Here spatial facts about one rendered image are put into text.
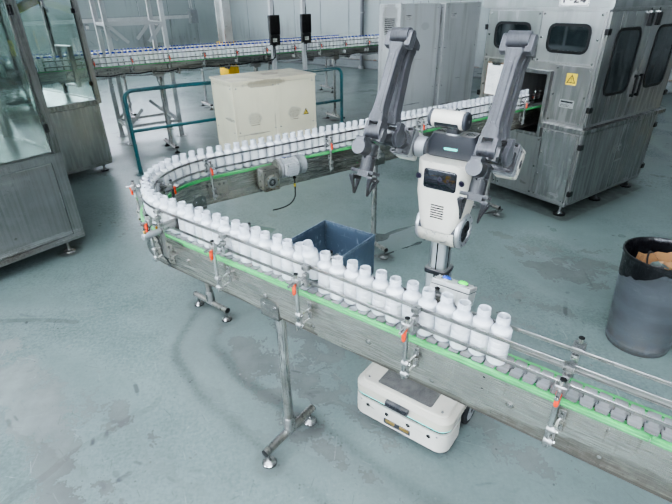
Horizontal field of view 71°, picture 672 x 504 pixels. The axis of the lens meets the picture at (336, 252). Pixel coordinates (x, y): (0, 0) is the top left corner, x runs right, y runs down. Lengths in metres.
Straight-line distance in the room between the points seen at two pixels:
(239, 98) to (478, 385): 4.57
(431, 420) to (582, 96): 3.42
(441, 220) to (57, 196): 3.35
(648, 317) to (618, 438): 1.87
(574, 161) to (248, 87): 3.45
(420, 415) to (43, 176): 3.43
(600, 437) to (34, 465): 2.45
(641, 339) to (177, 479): 2.71
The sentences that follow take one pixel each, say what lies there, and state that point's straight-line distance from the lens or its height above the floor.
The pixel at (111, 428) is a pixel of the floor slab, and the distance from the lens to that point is 2.88.
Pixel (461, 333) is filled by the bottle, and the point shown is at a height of 1.07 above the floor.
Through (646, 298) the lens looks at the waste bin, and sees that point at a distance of 3.25.
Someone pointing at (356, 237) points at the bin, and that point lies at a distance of 2.38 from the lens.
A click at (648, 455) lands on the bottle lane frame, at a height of 0.94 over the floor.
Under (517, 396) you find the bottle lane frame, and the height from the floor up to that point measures 0.95.
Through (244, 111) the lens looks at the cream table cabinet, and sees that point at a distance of 5.62.
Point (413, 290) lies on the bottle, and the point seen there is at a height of 1.15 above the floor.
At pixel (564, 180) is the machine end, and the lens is 5.09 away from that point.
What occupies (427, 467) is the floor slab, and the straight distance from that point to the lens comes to 2.50.
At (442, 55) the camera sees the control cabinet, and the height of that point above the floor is 1.16.
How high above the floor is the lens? 1.97
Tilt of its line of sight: 28 degrees down
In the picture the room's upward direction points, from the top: 1 degrees counter-clockwise
